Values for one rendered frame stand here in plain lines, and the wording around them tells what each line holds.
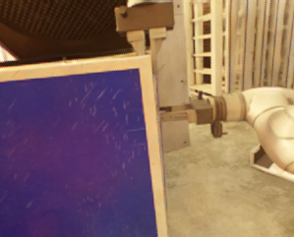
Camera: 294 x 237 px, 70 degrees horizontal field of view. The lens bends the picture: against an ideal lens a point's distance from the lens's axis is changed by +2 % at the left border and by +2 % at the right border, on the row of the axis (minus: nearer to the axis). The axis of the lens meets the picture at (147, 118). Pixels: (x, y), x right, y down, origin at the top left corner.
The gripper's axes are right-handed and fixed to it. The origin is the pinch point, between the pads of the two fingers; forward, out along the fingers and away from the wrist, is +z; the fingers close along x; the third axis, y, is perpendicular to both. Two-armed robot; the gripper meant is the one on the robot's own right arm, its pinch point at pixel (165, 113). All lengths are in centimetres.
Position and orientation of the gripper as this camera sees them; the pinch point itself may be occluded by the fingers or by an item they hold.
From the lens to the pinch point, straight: 66.3
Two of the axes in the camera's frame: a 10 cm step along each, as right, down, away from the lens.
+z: -9.9, 0.8, 0.8
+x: -0.5, 3.2, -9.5
